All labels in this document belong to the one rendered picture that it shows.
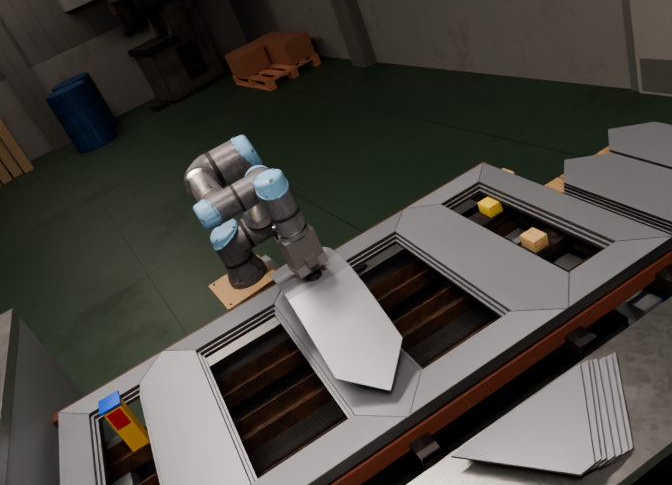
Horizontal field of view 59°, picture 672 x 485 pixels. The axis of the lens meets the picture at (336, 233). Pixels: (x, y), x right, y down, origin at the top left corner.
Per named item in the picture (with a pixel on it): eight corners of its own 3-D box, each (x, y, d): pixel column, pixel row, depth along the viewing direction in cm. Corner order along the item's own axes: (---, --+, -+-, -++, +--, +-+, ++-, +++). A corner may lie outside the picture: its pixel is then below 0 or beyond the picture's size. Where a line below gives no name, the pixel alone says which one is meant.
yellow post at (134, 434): (155, 449, 170) (120, 405, 161) (139, 459, 169) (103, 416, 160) (153, 438, 175) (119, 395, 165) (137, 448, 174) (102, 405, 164)
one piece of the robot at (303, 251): (282, 238, 138) (308, 291, 146) (313, 218, 140) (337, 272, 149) (265, 226, 146) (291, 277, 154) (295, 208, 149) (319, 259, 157)
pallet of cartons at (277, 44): (322, 63, 726) (310, 31, 706) (268, 92, 703) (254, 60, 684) (284, 58, 818) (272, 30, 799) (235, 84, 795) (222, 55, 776)
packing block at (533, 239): (549, 244, 169) (547, 233, 167) (536, 253, 168) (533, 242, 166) (535, 237, 174) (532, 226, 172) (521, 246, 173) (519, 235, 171)
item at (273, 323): (502, 196, 221) (501, 189, 219) (188, 388, 193) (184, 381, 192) (470, 182, 238) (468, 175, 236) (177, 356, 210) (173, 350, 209)
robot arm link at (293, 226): (304, 210, 141) (276, 228, 139) (311, 226, 144) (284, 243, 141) (291, 202, 147) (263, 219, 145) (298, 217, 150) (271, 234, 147)
